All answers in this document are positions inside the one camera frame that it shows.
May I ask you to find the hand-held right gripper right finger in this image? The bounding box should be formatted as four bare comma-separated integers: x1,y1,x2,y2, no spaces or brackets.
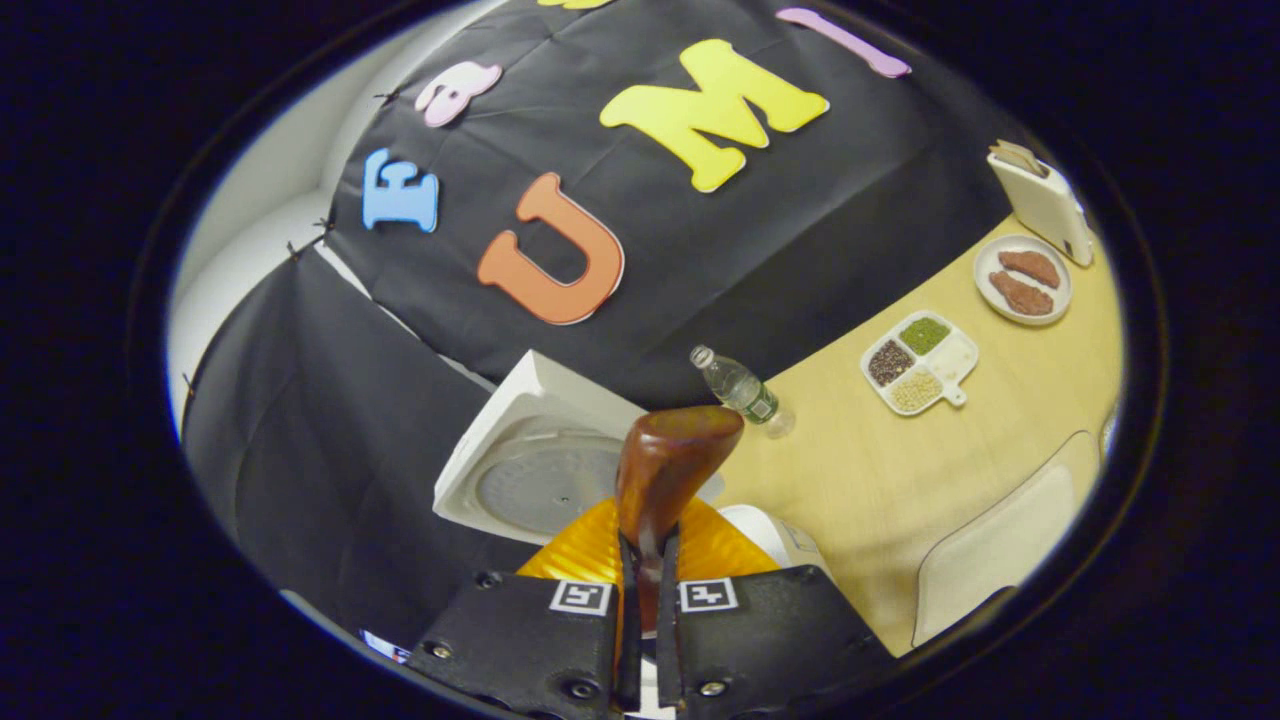
655,498,896,720

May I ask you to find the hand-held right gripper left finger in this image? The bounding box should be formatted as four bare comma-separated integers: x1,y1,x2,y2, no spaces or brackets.
405,498,641,720

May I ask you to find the white rice cooker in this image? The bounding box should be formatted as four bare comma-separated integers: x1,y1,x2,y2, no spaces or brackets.
432,350,836,586

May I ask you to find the brown wooden spoon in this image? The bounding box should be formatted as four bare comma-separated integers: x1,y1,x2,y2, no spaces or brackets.
615,405,746,631

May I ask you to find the clear tray of rice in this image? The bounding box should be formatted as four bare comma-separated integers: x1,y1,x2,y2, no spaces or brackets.
910,430,1101,649

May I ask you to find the clear plastic water bottle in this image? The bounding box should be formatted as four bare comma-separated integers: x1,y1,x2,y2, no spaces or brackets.
690,345,796,439

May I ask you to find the white divided grain dish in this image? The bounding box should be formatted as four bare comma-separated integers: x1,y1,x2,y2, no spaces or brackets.
860,310,979,417

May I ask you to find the white round plate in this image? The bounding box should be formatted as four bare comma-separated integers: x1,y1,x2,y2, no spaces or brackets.
973,234,1073,327

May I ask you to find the brown meat piece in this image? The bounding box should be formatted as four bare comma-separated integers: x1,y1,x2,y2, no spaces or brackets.
998,250,1061,289
988,271,1055,317

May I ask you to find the white toaster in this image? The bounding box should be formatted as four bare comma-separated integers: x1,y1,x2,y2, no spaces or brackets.
987,140,1096,267

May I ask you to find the toast slice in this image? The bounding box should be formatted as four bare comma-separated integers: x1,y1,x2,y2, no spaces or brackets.
990,140,1047,177

